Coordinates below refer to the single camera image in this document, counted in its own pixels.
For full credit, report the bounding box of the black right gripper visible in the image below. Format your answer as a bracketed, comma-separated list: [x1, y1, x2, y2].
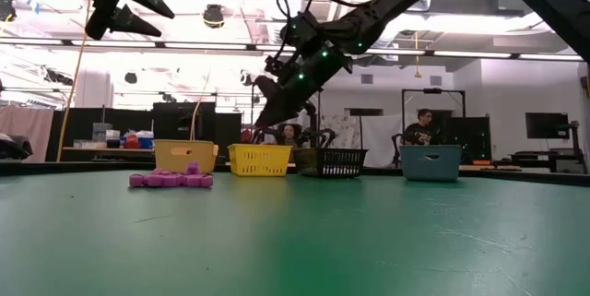
[254, 9, 354, 129]

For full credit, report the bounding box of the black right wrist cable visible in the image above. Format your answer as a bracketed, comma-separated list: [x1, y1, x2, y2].
[275, 0, 370, 28]

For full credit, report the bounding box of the yellow plastic basket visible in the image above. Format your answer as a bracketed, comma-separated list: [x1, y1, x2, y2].
[226, 143, 294, 178]

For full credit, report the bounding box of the clear plastic tub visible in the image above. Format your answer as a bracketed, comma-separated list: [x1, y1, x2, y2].
[91, 122, 113, 143]

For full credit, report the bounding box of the wooden side table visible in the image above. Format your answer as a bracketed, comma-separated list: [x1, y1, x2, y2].
[62, 146, 156, 155]

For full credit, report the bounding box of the black computer monitor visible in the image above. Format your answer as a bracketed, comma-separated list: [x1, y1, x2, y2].
[525, 112, 571, 140]

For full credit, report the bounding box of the black robot station frame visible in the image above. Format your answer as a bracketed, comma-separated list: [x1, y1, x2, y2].
[400, 87, 466, 146]

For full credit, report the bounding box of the black metal table frame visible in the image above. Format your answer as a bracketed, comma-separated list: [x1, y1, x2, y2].
[0, 160, 590, 188]

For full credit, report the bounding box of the pink curtain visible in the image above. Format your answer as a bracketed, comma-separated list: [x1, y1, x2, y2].
[0, 104, 55, 163]

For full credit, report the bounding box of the black desk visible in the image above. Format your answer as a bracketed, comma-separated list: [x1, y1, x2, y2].
[506, 148, 572, 175]

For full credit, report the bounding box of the blue-grey plastic basket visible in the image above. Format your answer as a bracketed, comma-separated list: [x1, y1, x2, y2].
[398, 144, 464, 183]

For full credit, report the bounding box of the person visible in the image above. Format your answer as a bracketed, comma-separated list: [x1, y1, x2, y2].
[403, 107, 437, 146]
[276, 123, 303, 148]

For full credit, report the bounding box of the black partition wall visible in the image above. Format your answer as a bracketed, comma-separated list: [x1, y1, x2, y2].
[45, 101, 244, 164]

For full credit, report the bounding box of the black plastic basket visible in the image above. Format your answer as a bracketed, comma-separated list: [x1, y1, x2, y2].
[292, 148, 369, 179]

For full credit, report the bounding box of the green table mat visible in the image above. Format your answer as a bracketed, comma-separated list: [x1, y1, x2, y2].
[0, 169, 590, 296]

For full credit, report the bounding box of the orange plastic basket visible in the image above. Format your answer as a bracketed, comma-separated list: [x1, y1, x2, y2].
[152, 138, 219, 174]

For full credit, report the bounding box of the yellow hanging cable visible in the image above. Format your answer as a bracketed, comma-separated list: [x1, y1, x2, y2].
[189, 63, 214, 143]
[55, 0, 91, 163]

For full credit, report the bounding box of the black monitor stand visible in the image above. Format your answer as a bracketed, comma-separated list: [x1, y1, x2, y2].
[555, 119, 590, 175]

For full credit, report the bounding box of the white backdrop sheet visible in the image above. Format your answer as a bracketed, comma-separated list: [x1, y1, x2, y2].
[360, 113, 403, 169]

